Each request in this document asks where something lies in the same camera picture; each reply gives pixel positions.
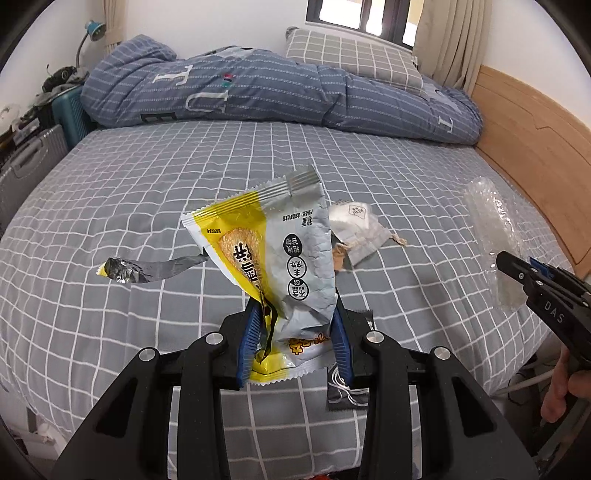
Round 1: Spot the clear bag with tag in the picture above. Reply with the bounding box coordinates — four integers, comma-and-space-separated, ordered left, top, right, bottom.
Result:
329, 202, 408, 272

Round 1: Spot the person's right hand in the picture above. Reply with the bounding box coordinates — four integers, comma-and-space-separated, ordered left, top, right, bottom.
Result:
541, 346, 591, 423

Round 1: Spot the blue desk lamp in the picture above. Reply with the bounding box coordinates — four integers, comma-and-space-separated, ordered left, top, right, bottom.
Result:
75, 20, 106, 69

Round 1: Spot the grey checked pillow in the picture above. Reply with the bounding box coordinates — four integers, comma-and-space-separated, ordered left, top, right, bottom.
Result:
286, 27, 424, 95

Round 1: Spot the beige curtain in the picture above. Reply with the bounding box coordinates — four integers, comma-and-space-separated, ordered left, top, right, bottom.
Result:
413, 0, 492, 94

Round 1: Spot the torn foil wrapper strip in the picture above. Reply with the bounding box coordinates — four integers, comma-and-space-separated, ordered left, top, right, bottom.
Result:
96, 253, 209, 284

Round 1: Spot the black sachet packet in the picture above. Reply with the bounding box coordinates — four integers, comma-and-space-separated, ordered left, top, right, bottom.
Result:
327, 304, 372, 412

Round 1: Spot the teal suitcase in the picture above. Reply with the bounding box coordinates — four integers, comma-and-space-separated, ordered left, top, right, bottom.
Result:
51, 86, 97, 150

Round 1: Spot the yellow snack wrapper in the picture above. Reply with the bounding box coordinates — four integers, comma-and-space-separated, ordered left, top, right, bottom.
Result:
181, 166, 338, 385

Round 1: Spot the grey suitcase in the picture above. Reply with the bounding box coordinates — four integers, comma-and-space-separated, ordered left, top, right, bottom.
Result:
1, 125, 68, 234

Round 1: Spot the bubble wrap roll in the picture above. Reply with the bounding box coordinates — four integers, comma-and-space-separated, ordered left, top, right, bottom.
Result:
464, 177, 527, 314

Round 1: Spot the dark framed window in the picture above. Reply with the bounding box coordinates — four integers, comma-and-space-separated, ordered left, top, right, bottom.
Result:
305, 0, 424, 48

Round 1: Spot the grey checked bed sheet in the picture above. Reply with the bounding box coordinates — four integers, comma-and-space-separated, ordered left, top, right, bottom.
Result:
0, 119, 576, 480

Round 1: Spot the blue striped duvet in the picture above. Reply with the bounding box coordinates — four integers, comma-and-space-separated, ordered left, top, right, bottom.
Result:
81, 35, 484, 145

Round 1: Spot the wooden headboard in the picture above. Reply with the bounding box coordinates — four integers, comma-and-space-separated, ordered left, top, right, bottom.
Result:
472, 66, 591, 278

